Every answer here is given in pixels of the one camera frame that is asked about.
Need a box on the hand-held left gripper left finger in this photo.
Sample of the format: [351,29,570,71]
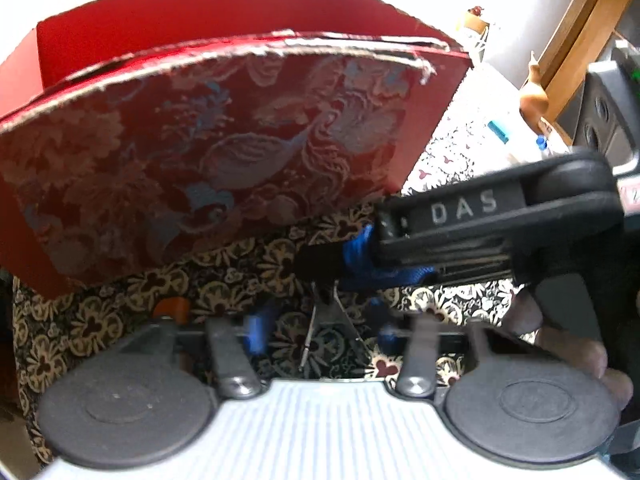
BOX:
[102,305,275,401]

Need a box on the floral patterned tablecloth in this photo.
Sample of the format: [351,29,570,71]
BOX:
[12,60,571,463]

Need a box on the black binder clip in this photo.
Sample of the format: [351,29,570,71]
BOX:
[294,246,373,372]

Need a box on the red cardboard box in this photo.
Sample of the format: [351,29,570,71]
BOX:
[0,0,473,301]

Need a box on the wooden gourd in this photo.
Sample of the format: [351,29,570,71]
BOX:
[520,50,551,121]

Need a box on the person's right hand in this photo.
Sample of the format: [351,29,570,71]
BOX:
[509,290,635,413]

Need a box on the small orange object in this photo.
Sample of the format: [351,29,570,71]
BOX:
[152,297,191,321]

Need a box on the wooden furniture frame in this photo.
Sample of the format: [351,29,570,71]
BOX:
[522,0,640,146]

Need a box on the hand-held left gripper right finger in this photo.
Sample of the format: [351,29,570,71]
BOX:
[377,310,556,401]

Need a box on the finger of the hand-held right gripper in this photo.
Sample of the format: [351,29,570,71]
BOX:
[342,150,626,292]

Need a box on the white bottle with blue cap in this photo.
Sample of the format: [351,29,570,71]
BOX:
[487,119,546,166]

